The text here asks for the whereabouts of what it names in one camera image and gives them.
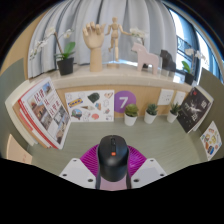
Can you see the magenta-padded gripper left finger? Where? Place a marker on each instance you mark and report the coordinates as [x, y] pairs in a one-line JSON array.
[[78, 171]]

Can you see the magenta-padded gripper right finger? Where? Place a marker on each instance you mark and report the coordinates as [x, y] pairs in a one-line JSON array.
[[150, 171]]

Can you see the black computer mouse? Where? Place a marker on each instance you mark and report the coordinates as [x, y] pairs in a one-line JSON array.
[[112, 163]]

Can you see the small succulent in white pot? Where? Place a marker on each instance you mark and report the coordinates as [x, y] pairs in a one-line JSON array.
[[150, 117], [130, 119], [171, 116]]

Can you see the white sticker sheet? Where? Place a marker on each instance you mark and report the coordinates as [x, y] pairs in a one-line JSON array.
[[88, 106]]

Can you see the colourful illustrated card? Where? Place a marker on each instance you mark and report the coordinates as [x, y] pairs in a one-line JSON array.
[[211, 140]]

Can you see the purple round number sign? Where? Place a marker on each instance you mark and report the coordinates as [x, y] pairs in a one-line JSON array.
[[124, 101]]

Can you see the black book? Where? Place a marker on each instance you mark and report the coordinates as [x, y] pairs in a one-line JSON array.
[[193, 110]]

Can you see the beige ledge with cork front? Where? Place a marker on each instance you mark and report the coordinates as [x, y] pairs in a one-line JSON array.
[[116, 78]]

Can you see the white orchid in dark pot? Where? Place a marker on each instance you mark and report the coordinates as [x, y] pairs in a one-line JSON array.
[[188, 78]]

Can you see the white orchid in black pot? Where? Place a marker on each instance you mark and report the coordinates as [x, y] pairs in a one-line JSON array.
[[65, 66]]

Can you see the black wooden horse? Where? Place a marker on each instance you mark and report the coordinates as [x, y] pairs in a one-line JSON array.
[[166, 60]]

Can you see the pink wooden horse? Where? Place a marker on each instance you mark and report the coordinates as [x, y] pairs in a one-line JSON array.
[[146, 58]]

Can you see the wooden hand model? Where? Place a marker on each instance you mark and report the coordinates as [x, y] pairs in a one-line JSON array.
[[94, 40]]

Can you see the white orchid flowers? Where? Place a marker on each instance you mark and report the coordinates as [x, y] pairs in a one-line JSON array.
[[138, 32]]

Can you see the wooden artist mannequin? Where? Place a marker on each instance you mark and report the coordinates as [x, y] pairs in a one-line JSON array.
[[115, 35]]

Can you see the grey curtain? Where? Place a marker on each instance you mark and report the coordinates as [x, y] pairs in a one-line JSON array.
[[80, 13]]

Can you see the window with dark frame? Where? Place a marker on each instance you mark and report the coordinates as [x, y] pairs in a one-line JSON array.
[[196, 36]]

